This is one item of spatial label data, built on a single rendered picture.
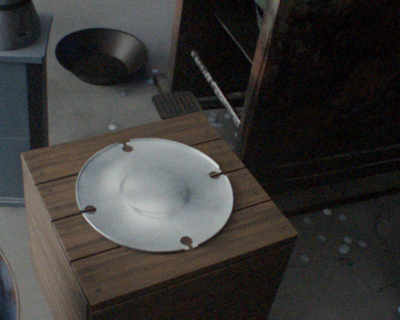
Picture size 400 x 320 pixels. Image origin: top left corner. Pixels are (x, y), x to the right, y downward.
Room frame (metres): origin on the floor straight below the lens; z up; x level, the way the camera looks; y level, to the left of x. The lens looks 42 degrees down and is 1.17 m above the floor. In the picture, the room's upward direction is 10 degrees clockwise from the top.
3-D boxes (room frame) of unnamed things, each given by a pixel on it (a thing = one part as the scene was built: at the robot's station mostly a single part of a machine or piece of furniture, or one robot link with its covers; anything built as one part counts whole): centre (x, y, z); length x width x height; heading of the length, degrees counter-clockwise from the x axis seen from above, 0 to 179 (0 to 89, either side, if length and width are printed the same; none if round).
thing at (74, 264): (0.82, 0.07, 0.18); 0.40 x 0.38 x 0.35; 125
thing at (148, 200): (0.82, 0.07, 0.35); 0.29 x 0.29 x 0.01
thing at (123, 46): (1.68, 0.37, 0.04); 0.30 x 0.30 x 0.07
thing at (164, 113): (1.46, -0.12, 0.14); 0.59 x 0.10 x 0.05; 118
